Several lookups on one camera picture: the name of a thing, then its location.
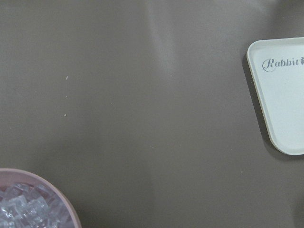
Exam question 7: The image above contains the pile of clear ice cubes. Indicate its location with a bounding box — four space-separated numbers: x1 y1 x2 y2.
0 182 74 228

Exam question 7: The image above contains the cream rabbit tray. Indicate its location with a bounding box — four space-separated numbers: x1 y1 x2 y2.
247 37 304 156

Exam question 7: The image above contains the pink bowl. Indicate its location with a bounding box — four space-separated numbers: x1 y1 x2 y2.
0 168 82 228

